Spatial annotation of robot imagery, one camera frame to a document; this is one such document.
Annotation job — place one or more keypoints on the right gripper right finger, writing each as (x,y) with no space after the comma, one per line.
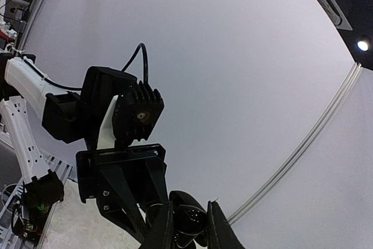
(219,233)

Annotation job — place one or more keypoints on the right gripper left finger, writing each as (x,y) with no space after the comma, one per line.
(161,221)

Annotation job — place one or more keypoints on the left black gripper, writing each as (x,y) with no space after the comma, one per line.
(121,178)

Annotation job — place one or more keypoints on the black earbud charging case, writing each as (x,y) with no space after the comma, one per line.
(190,221)

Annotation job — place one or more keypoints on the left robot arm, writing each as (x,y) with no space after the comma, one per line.
(68,114)

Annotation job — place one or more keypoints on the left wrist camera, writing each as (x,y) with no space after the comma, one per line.
(131,116)

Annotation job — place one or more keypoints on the aluminium front rail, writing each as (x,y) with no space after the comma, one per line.
(36,167)

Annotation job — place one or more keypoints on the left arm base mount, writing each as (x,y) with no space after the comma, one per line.
(31,210)

